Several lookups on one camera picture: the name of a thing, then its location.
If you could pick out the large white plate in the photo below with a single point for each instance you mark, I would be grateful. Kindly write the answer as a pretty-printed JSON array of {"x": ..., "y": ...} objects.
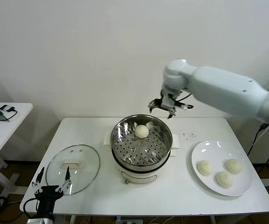
[{"x": 200, "y": 151}]

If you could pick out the stainless steel steamer basket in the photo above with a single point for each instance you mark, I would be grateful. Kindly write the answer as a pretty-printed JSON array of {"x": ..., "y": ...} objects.
[{"x": 125, "y": 129}]

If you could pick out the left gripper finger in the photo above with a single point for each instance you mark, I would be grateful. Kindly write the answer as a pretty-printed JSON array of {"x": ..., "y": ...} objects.
[
  {"x": 40, "y": 177},
  {"x": 67, "y": 177}
]

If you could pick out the white power strip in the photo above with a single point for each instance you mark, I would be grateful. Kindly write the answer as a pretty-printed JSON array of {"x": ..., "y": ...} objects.
[{"x": 131, "y": 221}]

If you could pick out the white steamed baozi bun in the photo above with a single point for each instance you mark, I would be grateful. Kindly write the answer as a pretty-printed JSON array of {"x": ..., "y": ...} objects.
[
  {"x": 205, "y": 167},
  {"x": 141, "y": 131},
  {"x": 233, "y": 165},
  {"x": 224, "y": 179}
]

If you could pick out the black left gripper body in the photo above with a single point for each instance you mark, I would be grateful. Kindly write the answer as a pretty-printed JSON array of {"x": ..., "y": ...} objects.
[{"x": 46, "y": 196}]

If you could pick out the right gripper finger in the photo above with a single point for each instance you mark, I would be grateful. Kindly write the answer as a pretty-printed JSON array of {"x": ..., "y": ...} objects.
[
  {"x": 155, "y": 102},
  {"x": 172, "y": 112}
]

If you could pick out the small black white device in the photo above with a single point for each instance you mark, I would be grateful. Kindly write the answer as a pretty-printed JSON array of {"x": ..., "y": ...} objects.
[{"x": 5, "y": 108}]

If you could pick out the white side table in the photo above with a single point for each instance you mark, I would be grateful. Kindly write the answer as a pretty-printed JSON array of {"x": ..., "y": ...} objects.
[{"x": 10, "y": 130}]

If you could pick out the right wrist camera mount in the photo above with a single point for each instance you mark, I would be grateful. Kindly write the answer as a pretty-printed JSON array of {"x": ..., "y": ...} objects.
[{"x": 183, "y": 106}]

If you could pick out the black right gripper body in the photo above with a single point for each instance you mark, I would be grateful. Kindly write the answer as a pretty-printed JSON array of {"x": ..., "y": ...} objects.
[{"x": 168, "y": 101}]

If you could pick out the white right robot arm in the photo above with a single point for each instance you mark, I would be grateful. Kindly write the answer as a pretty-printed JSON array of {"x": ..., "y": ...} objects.
[{"x": 218, "y": 86}]

